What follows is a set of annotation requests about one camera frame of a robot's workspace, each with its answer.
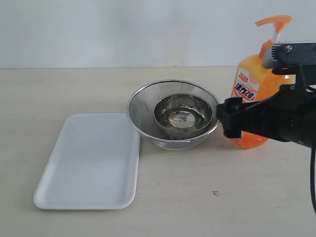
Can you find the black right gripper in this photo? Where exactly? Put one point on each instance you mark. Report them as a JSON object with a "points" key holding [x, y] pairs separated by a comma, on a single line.
{"points": [[289, 115]]}

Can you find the orange dish soap pump bottle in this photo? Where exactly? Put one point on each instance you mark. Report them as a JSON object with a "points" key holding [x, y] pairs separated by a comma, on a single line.
{"points": [[252, 81]]}

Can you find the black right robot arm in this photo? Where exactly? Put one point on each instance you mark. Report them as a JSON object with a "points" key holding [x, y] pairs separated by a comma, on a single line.
{"points": [[287, 116]]}

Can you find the small stainless steel bowl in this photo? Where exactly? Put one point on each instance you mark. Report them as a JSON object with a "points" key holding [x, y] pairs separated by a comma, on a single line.
{"points": [[183, 115]]}

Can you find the steel mesh colander bowl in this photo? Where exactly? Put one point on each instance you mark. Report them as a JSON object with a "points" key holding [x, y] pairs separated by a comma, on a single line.
{"points": [[140, 112]]}

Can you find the white rectangular plastic tray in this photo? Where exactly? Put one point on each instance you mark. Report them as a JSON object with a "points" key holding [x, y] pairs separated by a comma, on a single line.
{"points": [[93, 165]]}

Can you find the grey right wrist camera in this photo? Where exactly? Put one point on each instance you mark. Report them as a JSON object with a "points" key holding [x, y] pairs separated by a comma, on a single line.
{"points": [[290, 53]]}

